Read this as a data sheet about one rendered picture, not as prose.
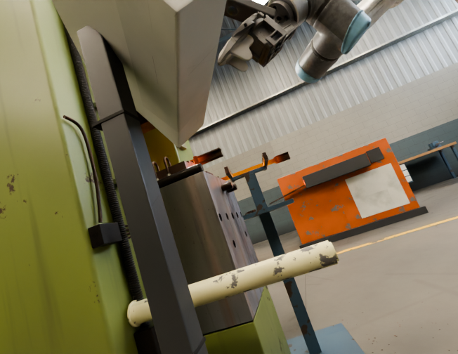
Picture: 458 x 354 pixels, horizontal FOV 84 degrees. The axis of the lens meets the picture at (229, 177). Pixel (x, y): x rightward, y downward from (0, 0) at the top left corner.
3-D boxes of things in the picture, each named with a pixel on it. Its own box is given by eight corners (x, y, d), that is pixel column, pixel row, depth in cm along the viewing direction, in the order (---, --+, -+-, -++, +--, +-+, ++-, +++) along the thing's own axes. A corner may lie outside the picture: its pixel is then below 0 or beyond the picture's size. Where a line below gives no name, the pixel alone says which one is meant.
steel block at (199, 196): (265, 282, 107) (230, 182, 115) (253, 320, 70) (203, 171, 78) (149, 317, 117) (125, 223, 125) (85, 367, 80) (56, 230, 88)
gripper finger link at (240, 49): (237, 68, 51) (265, 43, 54) (216, 48, 52) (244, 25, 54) (234, 77, 54) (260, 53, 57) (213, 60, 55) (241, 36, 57)
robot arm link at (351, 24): (351, 49, 72) (318, 20, 72) (383, 14, 61) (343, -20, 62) (334, 68, 69) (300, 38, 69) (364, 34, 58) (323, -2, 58)
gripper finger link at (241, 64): (234, 77, 54) (260, 53, 57) (213, 60, 55) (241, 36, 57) (232, 86, 57) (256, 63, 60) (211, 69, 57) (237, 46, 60)
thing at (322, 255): (337, 262, 50) (326, 236, 51) (343, 268, 45) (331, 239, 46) (145, 320, 58) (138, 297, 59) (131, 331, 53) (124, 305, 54)
